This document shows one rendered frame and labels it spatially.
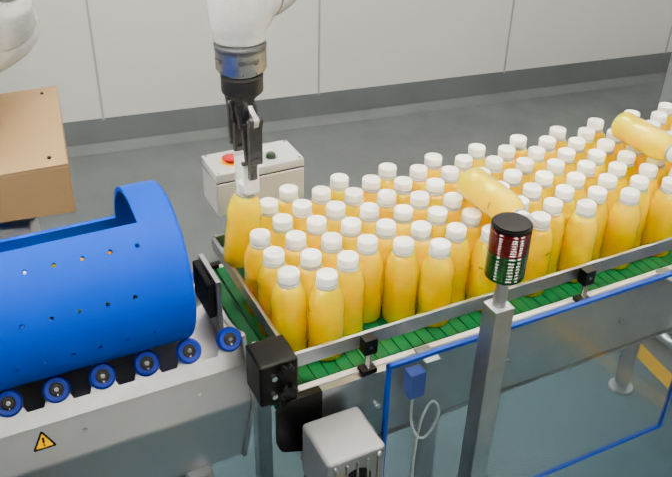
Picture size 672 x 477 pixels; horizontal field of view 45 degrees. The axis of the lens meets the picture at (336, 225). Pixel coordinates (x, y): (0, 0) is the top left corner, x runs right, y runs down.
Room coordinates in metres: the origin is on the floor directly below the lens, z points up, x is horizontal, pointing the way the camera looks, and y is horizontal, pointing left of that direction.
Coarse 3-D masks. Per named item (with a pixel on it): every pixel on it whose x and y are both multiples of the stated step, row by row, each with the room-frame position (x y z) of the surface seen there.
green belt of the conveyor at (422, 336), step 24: (648, 264) 1.48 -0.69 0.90; (552, 288) 1.38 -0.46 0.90; (576, 288) 1.38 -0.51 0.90; (240, 312) 1.27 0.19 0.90; (480, 312) 1.29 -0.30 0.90; (264, 336) 1.20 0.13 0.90; (408, 336) 1.21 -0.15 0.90; (432, 336) 1.21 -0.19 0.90; (336, 360) 1.14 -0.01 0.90; (360, 360) 1.14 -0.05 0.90
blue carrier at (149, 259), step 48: (144, 192) 1.16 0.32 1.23; (0, 240) 1.18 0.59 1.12; (48, 240) 1.21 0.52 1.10; (96, 240) 1.05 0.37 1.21; (144, 240) 1.07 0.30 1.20; (0, 288) 0.95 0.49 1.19; (48, 288) 0.97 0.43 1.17; (96, 288) 1.00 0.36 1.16; (144, 288) 1.02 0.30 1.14; (192, 288) 1.05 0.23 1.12; (0, 336) 0.92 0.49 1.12; (48, 336) 0.94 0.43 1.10; (96, 336) 0.98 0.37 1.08; (144, 336) 1.02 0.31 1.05; (0, 384) 0.92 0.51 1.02
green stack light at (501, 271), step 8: (488, 256) 1.05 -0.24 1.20; (496, 256) 1.04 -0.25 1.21; (488, 264) 1.05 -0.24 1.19; (496, 264) 1.03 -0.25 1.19; (504, 264) 1.03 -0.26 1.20; (512, 264) 1.03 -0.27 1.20; (520, 264) 1.03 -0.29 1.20; (488, 272) 1.04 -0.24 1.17; (496, 272) 1.03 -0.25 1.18; (504, 272) 1.03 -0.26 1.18; (512, 272) 1.03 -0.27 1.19; (520, 272) 1.03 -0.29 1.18; (496, 280) 1.03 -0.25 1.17; (504, 280) 1.03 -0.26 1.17; (512, 280) 1.03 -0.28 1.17; (520, 280) 1.03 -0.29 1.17
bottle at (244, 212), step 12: (228, 204) 1.34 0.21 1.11; (240, 204) 1.32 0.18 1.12; (252, 204) 1.32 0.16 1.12; (228, 216) 1.33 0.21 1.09; (240, 216) 1.31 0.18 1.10; (252, 216) 1.32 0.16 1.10; (228, 228) 1.32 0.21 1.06; (240, 228) 1.31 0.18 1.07; (252, 228) 1.32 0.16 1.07; (228, 240) 1.32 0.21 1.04; (240, 240) 1.31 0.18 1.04; (228, 252) 1.32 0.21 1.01; (240, 252) 1.31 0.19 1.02; (228, 264) 1.32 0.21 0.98; (240, 264) 1.31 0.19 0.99
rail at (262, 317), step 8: (216, 240) 1.41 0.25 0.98; (216, 248) 1.39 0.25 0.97; (224, 264) 1.35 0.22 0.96; (232, 272) 1.31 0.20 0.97; (240, 280) 1.27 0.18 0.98; (240, 288) 1.27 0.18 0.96; (248, 288) 1.24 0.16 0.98; (248, 296) 1.23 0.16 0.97; (248, 304) 1.23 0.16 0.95; (256, 304) 1.20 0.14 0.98; (256, 312) 1.19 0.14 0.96; (264, 312) 1.17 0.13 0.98; (264, 320) 1.16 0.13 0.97; (264, 328) 1.16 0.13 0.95; (272, 328) 1.13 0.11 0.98; (272, 336) 1.12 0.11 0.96
